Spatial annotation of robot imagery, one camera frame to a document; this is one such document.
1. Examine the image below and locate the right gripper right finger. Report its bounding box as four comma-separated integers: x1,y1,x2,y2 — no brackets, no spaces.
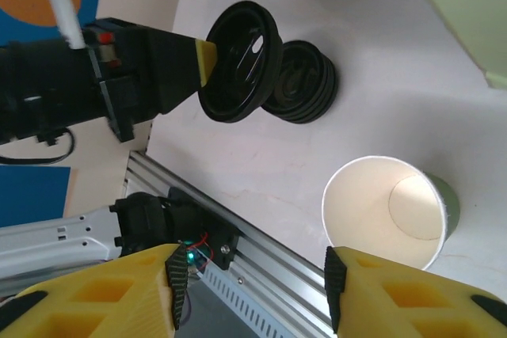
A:
323,245,507,338

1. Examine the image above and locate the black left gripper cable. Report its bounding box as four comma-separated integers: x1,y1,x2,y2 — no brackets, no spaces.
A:
0,126,77,165

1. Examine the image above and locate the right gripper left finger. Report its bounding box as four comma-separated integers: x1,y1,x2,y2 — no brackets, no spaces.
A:
0,243,190,338

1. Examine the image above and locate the green paper takeout bag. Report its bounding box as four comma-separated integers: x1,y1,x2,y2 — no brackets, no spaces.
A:
394,0,507,90

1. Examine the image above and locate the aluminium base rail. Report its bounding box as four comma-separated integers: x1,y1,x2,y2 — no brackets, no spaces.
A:
125,150,337,338

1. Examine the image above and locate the grey slotted cable duct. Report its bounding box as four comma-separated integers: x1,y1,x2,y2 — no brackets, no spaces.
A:
189,262,334,338

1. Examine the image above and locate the black plastic cup lid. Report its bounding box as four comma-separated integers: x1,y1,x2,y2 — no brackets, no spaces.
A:
196,0,284,124

